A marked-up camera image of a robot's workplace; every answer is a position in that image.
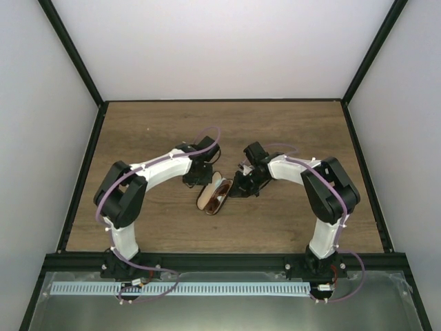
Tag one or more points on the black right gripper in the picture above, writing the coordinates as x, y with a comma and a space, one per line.
240, 190

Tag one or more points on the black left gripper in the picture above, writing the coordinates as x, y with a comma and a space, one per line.
207, 180

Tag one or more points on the brown sunglasses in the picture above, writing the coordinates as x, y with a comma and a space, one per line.
217, 196

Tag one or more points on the tan glasses case black trim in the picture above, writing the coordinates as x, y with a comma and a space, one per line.
203, 196

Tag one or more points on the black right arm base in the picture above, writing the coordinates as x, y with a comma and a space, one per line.
308, 266

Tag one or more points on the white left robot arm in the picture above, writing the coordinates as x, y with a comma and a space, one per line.
120, 196

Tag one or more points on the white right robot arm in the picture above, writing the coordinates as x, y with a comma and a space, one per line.
332, 195

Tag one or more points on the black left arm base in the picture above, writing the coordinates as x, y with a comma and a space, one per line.
119, 270

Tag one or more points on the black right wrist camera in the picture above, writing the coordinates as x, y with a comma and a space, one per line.
255, 154

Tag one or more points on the light blue slotted cable duct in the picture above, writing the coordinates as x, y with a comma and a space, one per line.
279, 289

